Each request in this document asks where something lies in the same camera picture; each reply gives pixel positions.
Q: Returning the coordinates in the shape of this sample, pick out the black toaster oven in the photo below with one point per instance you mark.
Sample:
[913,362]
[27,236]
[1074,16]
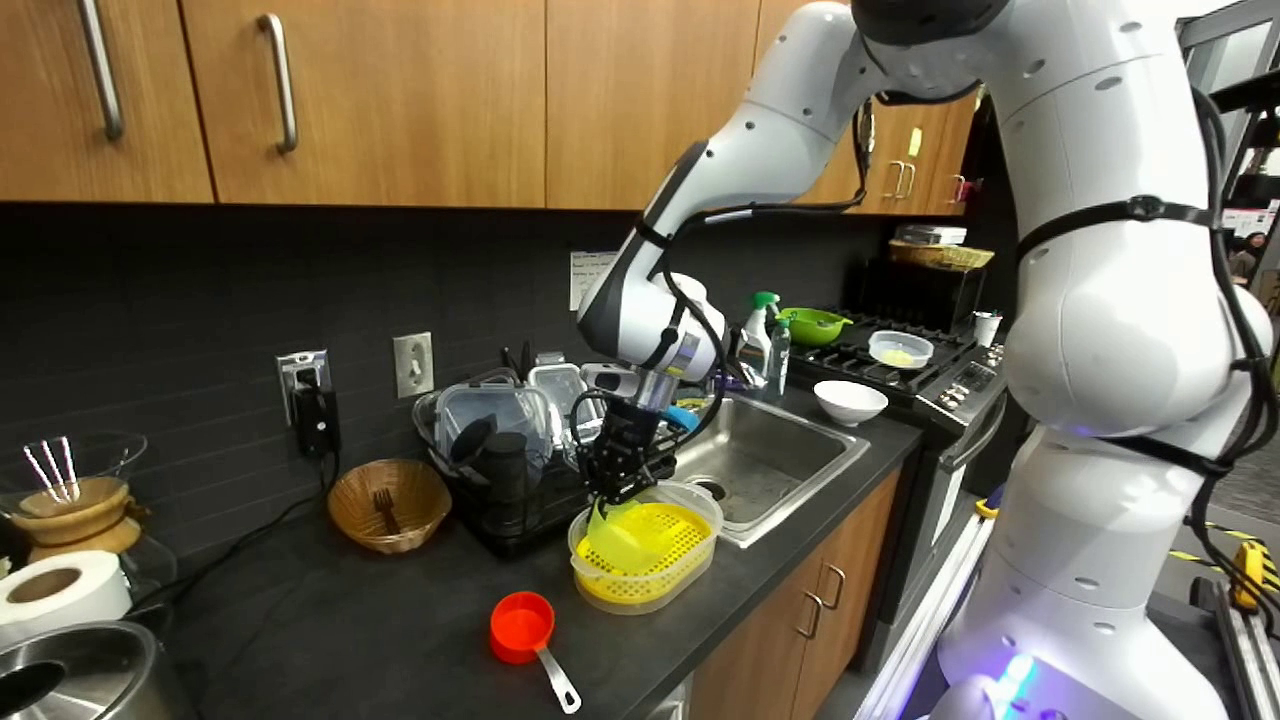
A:
[920,298]

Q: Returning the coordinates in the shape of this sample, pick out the black cup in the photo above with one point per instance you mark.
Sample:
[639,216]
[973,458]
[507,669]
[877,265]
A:
[507,464]

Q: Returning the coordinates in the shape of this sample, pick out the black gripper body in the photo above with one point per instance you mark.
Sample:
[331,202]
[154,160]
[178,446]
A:
[627,435]

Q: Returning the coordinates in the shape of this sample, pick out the red measuring cup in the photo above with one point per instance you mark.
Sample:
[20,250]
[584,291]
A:
[521,627]

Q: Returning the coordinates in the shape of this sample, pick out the white switch plate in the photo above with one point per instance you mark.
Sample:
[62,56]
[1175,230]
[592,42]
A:
[414,362]

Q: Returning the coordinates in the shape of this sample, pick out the white bowl with food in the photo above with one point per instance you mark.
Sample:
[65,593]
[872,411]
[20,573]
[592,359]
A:
[902,349]

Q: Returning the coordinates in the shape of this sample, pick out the wooden bowl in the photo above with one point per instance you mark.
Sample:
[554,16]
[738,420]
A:
[363,513]

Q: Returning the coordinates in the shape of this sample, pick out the white pink straw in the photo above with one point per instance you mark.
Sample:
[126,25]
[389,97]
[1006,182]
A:
[54,470]
[68,464]
[43,473]

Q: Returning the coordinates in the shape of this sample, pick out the clear rectangular food container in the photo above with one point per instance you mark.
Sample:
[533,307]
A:
[561,385]

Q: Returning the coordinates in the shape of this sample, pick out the small white cup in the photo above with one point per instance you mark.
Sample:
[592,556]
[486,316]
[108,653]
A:
[986,329]

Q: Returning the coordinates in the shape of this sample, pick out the stainless steel sink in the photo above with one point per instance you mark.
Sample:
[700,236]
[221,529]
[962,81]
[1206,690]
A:
[766,461]

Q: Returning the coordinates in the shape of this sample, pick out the yellow strainer insert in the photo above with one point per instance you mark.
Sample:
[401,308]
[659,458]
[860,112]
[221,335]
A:
[683,524]

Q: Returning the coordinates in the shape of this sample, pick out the woven basket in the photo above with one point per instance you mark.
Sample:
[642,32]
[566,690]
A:
[942,254]

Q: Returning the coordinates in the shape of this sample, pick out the white wall outlet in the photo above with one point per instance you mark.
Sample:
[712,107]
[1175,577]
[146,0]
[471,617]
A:
[284,364]

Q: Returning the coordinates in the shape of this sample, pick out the white spray bottle green top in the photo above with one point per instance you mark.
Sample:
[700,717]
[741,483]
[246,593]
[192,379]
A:
[762,349]

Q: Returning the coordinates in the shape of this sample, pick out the white paper sign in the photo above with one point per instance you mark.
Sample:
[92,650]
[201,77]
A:
[584,275]

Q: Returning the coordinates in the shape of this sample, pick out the black dish rack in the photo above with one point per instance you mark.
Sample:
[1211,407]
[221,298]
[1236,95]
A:
[521,513]

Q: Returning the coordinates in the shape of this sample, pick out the utensil holder with sticks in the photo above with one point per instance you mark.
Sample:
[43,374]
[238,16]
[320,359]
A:
[75,513]

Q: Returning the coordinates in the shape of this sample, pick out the black stove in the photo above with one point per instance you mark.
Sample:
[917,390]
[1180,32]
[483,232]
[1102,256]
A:
[962,385]

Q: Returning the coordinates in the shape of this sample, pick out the dark green bowl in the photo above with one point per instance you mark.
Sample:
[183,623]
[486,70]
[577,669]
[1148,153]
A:
[813,325]

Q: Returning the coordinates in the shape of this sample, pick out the white paper towel roll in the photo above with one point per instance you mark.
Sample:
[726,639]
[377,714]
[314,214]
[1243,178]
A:
[65,593]

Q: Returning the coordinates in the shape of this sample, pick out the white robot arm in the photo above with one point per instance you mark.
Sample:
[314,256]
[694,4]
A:
[1105,335]

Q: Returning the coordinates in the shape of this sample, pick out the stainless steel kettle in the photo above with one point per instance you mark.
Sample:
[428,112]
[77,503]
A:
[92,674]

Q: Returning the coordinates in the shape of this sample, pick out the white ceramic bowl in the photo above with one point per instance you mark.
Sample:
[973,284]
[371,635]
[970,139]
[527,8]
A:
[851,402]

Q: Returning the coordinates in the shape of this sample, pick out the yellow black tool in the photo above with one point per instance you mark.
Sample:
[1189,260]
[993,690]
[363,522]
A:
[1255,573]

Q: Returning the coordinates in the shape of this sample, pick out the black power plug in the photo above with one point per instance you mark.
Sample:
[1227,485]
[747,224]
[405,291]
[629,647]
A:
[314,418]

